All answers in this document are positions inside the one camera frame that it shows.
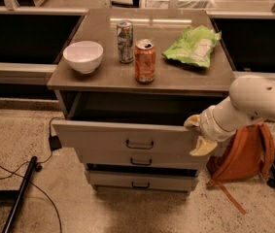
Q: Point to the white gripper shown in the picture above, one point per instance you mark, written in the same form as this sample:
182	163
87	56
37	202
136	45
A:
207	124

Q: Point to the grey top drawer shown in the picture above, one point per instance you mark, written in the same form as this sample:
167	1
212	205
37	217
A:
126	136

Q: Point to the grey drawer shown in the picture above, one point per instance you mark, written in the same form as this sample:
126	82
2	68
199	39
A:
141	181
126	136
158	160

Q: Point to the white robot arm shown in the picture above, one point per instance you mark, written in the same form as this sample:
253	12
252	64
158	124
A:
251	99

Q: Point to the grey drawer cabinet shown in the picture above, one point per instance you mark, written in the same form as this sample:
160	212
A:
111	93

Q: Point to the grey bottom drawer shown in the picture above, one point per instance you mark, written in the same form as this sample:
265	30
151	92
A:
141	181

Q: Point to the grey middle drawer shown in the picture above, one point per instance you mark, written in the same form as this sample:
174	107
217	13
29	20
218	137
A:
158	160

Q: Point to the orange backpack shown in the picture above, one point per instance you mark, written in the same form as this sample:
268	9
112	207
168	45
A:
250	151

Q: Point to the green chip bag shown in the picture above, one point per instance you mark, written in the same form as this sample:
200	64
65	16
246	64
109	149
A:
194	46

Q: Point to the orange soda can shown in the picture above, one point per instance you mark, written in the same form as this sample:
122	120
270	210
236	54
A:
145	61

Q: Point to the silver green drink can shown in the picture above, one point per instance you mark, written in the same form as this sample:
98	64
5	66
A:
125	41

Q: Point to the white bowl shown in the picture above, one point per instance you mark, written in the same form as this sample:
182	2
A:
84	56

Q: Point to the black power adapter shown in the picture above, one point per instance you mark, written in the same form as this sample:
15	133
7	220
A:
54	143

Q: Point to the black metal floor bar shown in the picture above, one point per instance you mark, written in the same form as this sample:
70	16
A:
20	195

